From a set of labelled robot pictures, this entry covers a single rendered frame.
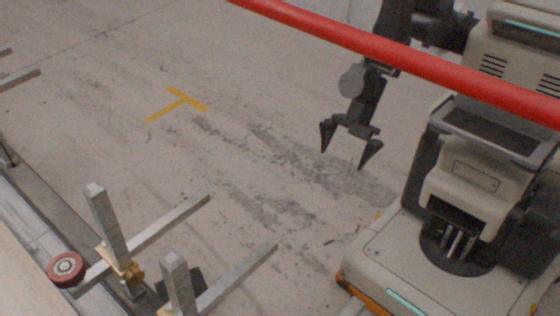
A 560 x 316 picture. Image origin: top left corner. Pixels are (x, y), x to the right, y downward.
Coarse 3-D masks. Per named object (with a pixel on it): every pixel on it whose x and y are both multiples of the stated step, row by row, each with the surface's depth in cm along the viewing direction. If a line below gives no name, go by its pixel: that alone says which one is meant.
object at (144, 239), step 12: (204, 192) 124; (180, 204) 121; (192, 204) 121; (204, 204) 124; (168, 216) 119; (180, 216) 119; (156, 228) 116; (168, 228) 118; (132, 240) 114; (144, 240) 114; (132, 252) 112; (96, 264) 109; (108, 264) 109; (96, 276) 107; (72, 288) 105; (84, 288) 106
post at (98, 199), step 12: (84, 192) 89; (96, 192) 88; (96, 204) 89; (108, 204) 92; (96, 216) 93; (108, 216) 94; (108, 228) 95; (108, 240) 98; (120, 240) 100; (120, 252) 102; (120, 264) 104; (132, 288) 113
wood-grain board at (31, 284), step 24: (0, 240) 107; (0, 264) 102; (24, 264) 101; (0, 288) 97; (24, 288) 97; (48, 288) 97; (0, 312) 93; (24, 312) 93; (48, 312) 93; (72, 312) 92
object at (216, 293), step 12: (264, 240) 111; (252, 252) 109; (264, 252) 109; (240, 264) 107; (252, 264) 107; (228, 276) 105; (240, 276) 105; (216, 288) 103; (228, 288) 103; (204, 300) 101; (216, 300) 102; (204, 312) 101
